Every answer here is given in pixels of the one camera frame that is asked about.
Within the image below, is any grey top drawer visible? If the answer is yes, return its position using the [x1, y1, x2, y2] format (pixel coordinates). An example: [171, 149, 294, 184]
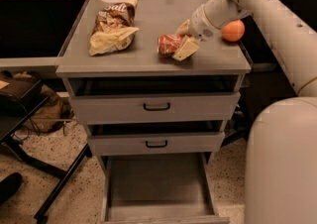
[67, 76, 245, 125]

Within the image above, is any red coke can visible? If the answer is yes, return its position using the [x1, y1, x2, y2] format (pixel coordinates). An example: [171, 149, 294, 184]
[158, 35, 183, 56]

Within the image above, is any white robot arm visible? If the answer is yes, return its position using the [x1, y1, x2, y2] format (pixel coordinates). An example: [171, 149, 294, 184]
[179, 0, 317, 224]

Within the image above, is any grey drawer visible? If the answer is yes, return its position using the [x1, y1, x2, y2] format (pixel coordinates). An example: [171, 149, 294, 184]
[67, 76, 245, 125]
[101, 154, 230, 224]
[87, 121, 225, 156]

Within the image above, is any grey bottom drawer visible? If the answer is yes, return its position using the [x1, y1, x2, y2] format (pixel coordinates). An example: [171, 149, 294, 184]
[101, 154, 230, 224]

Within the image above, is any brown chip bag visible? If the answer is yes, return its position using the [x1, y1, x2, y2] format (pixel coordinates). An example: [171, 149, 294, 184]
[89, 0, 139, 56]

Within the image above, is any black side table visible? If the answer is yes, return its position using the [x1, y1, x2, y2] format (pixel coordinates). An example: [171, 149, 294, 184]
[0, 80, 93, 224]

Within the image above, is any grey drawer cabinet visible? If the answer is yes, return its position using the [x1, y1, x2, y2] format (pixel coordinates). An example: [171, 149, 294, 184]
[54, 0, 253, 224]

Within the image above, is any black shoe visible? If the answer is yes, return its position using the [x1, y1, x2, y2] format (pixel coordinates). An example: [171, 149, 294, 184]
[0, 172, 23, 204]

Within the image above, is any grey middle drawer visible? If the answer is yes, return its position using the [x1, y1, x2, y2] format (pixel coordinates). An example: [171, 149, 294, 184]
[87, 121, 225, 156]

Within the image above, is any orange fruit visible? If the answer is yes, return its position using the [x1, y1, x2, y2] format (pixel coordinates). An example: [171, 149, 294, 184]
[221, 20, 245, 42]

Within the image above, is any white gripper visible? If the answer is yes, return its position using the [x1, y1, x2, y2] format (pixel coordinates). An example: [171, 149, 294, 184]
[172, 4, 219, 61]

